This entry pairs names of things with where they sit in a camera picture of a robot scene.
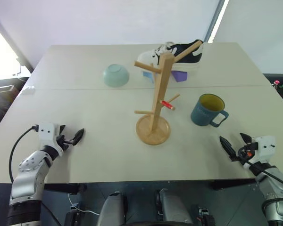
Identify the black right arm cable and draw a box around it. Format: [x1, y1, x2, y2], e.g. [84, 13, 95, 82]
[238, 155, 283, 212]

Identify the pale green bowl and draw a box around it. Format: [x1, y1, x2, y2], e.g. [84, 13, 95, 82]
[102, 64, 130, 89]

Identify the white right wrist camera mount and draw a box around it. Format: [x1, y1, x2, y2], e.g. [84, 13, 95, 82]
[244, 135, 277, 170]

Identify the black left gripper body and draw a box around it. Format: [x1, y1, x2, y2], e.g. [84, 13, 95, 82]
[56, 134, 69, 152]

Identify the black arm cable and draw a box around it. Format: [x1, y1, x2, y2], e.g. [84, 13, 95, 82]
[8, 126, 40, 184]
[238, 155, 283, 212]

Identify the black and white sneaker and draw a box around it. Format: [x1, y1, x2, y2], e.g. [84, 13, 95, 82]
[137, 40, 205, 74]

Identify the grey rounded housing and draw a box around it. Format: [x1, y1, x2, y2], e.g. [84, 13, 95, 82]
[97, 191, 128, 226]
[155, 188, 194, 225]

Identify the dark window post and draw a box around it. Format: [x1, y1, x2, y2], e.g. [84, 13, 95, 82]
[203, 0, 230, 44]

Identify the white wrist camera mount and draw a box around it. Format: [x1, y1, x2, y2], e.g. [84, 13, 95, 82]
[37, 121, 61, 156]
[244, 135, 277, 170]

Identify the thin white cable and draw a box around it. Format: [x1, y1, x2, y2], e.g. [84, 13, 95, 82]
[67, 192, 100, 216]

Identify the dark slanted window frame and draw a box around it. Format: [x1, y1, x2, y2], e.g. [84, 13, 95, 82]
[0, 8, 35, 74]

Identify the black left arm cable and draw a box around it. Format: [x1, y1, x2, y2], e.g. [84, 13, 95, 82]
[8, 126, 40, 184]

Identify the purple block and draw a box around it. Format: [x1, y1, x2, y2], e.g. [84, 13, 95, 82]
[171, 69, 189, 83]

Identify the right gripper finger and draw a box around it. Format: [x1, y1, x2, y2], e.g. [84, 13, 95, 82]
[219, 136, 239, 162]
[240, 133, 253, 145]

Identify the wooden mug tree stand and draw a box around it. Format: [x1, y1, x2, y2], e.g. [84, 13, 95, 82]
[133, 39, 204, 146]

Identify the cardboard box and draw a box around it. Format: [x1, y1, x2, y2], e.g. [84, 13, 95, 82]
[0, 84, 15, 105]

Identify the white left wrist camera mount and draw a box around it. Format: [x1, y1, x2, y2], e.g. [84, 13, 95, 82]
[37, 121, 61, 156]

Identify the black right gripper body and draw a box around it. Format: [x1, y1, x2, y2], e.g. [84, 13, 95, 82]
[237, 142, 259, 163]

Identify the blue enamel mug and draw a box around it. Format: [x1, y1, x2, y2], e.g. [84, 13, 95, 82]
[190, 93, 230, 129]

